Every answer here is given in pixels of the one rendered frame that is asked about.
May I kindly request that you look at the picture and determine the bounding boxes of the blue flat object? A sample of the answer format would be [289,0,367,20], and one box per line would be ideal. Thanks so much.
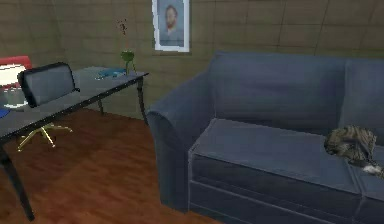
[95,67,127,80]

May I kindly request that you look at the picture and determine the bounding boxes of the green vase with red flowers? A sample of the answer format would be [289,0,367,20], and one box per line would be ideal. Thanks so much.
[117,18,138,76]

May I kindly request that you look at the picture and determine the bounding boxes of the striped tabby cat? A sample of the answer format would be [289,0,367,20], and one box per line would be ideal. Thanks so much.
[323,125,384,178]

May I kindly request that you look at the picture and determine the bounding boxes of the blue-grey sofa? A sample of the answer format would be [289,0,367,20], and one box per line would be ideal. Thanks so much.
[146,50,384,224]

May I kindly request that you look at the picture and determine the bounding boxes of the black office chair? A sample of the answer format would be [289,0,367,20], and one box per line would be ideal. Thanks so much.
[16,61,81,152]

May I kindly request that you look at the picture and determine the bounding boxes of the red and white laptop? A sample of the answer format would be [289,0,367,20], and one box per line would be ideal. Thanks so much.
[0,55,34,91]

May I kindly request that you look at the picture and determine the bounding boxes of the dark grey desk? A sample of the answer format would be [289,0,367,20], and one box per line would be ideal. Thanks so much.
[0,66,150,222]

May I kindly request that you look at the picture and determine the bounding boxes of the framed portrait picture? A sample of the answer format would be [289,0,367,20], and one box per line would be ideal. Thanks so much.
[151,0,191,54]

